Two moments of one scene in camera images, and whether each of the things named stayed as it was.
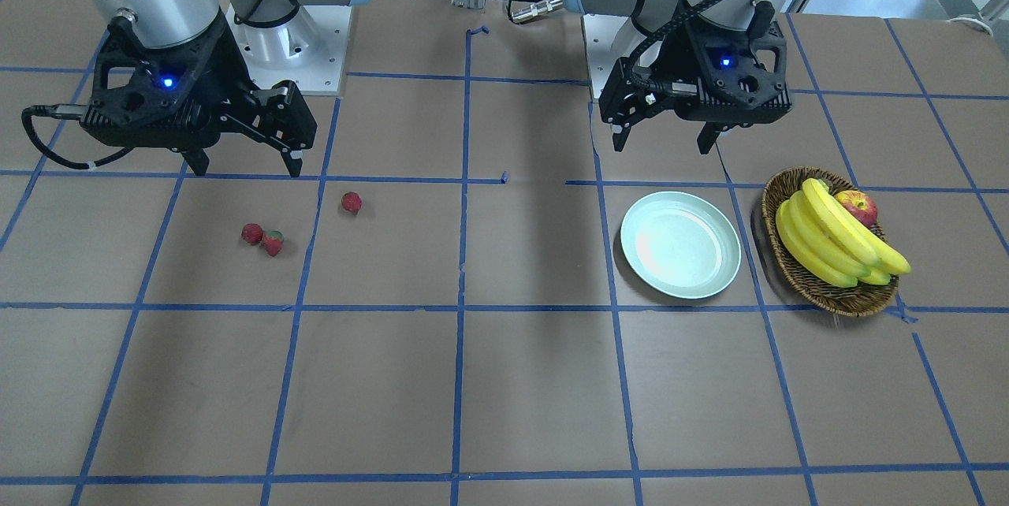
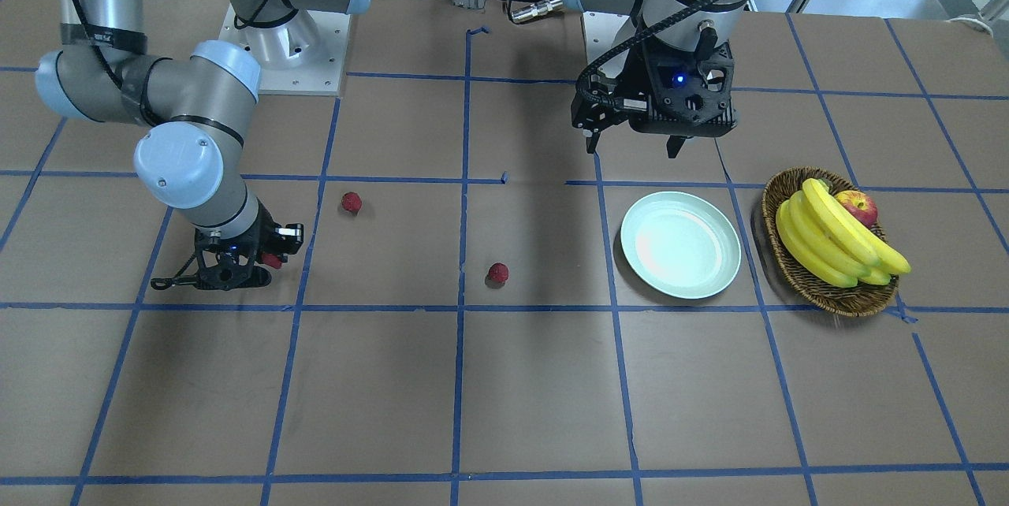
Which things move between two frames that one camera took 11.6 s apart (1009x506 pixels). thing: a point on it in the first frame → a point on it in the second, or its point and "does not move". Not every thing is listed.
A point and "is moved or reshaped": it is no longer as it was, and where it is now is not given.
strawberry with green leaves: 273,241 is moved or reshaped
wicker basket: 847,301 does not move
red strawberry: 351,201 does not move
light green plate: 680,244 does not move
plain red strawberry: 252,233 is moved or reshaped
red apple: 861,204 does not move
